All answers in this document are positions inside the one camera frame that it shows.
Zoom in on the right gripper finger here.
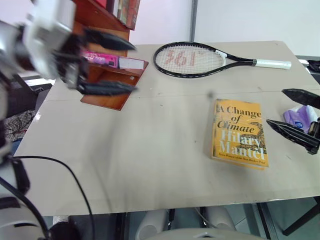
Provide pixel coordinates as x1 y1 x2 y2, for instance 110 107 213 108
281 87 320 110
265 119 320 155

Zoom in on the beige patterned book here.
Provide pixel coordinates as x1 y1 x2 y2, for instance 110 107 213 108
111 0 131 23

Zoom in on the grey robot torso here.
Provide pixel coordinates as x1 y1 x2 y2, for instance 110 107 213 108
147 227 266 240

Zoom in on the black and white tennis racket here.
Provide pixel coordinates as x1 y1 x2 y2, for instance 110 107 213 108
153 41 293 80

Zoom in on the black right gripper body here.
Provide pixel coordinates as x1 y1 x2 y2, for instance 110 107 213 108
309 116 320 144

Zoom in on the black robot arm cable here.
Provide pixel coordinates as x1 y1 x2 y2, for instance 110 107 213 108
13 155 96 240

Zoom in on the pink box on shelf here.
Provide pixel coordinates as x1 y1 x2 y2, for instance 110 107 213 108
80 49 120 69

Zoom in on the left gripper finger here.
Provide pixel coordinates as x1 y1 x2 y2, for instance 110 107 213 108
83 27 138 52
76 79 139 97

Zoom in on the grey rounded robot leg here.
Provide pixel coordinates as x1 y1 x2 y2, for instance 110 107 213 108
204 206 237 234
136 209 169 240

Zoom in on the purple tissue packet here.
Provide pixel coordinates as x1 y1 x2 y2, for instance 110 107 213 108
282 104 319 135

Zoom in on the white book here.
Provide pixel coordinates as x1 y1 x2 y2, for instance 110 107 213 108
118 56 146 70

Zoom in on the black object beside table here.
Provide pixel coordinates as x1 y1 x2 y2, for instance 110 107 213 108
305 59 320 74

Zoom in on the plaid cloth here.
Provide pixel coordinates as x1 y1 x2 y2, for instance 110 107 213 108
4 109 37 149

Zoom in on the yellow paperback book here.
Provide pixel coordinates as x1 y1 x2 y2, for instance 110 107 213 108
210 98 270 171

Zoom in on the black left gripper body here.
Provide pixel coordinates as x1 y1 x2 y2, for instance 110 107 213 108
52 32 89 91

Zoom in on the black table leg frame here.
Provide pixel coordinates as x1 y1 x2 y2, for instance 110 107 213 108
256 196 320 237

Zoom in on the dark red book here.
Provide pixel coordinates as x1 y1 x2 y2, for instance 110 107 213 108
125 0 142 32

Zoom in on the wooden bookshelf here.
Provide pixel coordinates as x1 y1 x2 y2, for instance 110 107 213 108
71 0 150 111

